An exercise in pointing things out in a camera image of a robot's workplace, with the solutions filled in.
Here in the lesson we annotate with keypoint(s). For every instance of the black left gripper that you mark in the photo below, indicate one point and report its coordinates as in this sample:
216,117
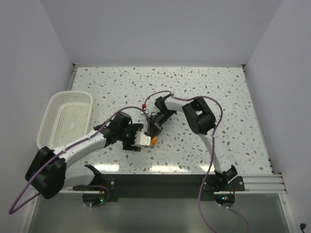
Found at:
129,145

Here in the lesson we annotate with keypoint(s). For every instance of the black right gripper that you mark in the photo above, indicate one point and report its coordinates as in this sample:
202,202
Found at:
155,127

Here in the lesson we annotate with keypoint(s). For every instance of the orange patterned towel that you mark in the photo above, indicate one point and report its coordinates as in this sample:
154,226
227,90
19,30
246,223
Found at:
154,141

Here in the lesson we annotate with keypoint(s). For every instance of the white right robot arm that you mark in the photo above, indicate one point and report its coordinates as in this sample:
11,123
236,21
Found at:
203,115

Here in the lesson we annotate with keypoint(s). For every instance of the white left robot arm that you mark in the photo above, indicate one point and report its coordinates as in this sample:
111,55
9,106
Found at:
47,173

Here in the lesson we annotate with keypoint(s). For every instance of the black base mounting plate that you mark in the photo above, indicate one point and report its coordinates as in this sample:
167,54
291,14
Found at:
150,186

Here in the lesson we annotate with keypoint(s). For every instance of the white perforated plastic basket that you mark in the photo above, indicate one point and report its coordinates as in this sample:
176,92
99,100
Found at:
66,119

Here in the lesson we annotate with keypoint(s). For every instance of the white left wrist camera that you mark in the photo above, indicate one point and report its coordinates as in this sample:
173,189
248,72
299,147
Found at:
142,140

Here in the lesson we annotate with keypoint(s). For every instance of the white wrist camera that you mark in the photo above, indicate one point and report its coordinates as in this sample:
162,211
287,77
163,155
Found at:
142,140
144,109

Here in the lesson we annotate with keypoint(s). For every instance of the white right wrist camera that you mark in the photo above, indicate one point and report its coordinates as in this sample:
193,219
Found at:
144,109

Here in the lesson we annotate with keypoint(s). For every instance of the aluminium frame rail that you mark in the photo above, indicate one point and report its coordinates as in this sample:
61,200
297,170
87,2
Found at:
260,183

